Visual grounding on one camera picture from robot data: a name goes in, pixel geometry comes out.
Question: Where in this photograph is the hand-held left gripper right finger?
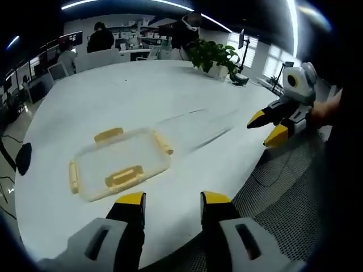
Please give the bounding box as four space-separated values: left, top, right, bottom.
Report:
200 191 309 272

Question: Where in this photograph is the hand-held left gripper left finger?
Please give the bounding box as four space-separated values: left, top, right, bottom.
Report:
36 191 147 272

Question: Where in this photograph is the clear lid with yellow clips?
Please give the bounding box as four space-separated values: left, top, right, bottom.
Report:
68 127 174 203

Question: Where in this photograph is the person's right hand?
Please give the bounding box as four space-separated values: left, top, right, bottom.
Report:
308 91 343 126

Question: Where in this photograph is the black tripod stand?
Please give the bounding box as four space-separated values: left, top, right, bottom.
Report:
269 61 296 93

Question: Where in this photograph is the grey mesh chair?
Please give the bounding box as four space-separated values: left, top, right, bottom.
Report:
175 133 335 272

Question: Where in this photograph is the monitor on black stand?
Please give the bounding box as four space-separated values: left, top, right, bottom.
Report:
231 28 251 86

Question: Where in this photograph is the green potted plant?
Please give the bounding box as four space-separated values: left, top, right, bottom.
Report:
187 39 242 82

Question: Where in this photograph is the black round pad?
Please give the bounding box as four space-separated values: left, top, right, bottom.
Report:
15 142 33 175

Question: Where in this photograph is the white office chair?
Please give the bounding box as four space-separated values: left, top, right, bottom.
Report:
47 62 70 83

